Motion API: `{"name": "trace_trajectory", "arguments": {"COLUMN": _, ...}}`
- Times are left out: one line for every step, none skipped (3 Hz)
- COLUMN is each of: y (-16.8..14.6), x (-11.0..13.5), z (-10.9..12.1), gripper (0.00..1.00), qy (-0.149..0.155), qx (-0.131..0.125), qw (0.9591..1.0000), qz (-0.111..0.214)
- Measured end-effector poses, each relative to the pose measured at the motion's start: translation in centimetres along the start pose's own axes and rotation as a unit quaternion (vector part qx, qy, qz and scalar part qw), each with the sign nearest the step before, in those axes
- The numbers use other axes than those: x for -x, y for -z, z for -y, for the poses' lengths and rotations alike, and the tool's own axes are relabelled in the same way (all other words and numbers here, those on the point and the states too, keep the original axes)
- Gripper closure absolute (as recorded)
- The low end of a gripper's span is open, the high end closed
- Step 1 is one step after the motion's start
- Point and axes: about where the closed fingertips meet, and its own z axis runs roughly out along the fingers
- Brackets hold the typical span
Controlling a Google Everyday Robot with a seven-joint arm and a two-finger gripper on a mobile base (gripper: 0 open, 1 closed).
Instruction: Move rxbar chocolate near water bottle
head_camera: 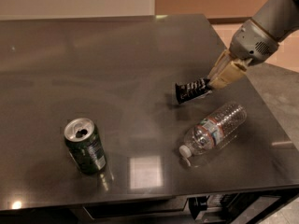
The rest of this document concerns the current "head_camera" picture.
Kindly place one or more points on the black rxbar chocolate wrapper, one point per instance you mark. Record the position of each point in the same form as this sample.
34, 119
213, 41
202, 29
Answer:
197, 89

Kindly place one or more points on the green soda can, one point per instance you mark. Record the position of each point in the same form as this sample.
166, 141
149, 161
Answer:
82, 138

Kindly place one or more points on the clear plastic water bottle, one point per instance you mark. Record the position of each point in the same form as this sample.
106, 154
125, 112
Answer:
212, 130

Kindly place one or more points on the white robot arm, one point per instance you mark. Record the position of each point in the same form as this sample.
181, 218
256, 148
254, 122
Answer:
278, 18

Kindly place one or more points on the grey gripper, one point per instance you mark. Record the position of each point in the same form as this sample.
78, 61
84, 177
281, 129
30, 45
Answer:
250, 43

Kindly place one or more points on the black equipment under table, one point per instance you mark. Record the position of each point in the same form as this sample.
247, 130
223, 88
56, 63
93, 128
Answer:
239, 208

